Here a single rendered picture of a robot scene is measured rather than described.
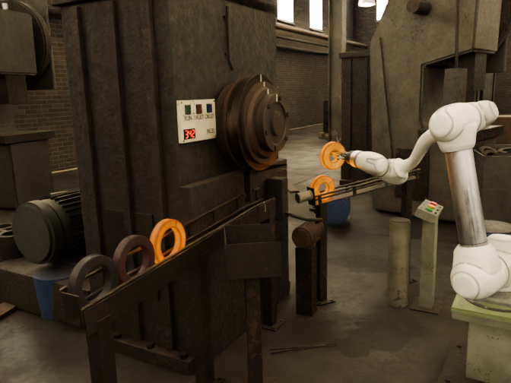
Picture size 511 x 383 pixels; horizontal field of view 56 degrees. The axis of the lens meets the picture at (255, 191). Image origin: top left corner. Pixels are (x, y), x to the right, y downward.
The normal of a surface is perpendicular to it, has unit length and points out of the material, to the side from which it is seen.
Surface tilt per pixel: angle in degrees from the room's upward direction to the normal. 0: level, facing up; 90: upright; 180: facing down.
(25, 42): 92
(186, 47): 90
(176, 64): 90
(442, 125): 86
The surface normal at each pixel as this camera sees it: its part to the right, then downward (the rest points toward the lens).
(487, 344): -0.51, 0.18
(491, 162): -0.25, 0.20
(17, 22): 0.94, 0.07
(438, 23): -0.69, 0.17
